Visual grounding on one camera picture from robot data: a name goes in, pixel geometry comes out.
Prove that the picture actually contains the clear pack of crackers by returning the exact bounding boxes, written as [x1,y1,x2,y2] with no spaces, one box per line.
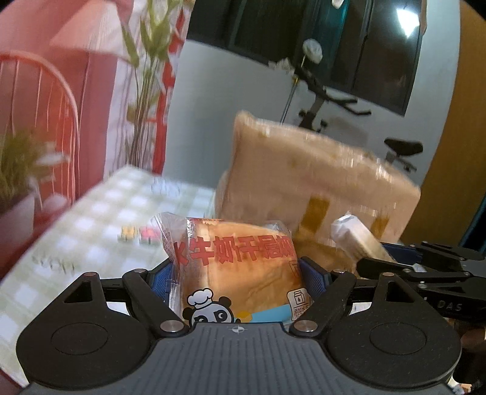
[330,213,395,263]

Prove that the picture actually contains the panda bread package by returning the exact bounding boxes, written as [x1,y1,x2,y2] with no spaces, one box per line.
[154,212,312,327]

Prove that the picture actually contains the orange wooden door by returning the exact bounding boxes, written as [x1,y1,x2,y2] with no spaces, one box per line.
[402,1,485,249]

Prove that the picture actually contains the plaid flower tablecloth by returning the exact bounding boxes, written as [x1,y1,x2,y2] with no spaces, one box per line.
[1,166,214,387]

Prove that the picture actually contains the black exercise bike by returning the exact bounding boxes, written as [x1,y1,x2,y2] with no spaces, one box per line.
[280,64,424,174]

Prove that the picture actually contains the cardboard box with plastic liner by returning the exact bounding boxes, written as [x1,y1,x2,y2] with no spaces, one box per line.
[215,112,421,272]

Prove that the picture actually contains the dark window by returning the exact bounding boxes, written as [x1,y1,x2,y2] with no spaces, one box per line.
[188,0,424,115]

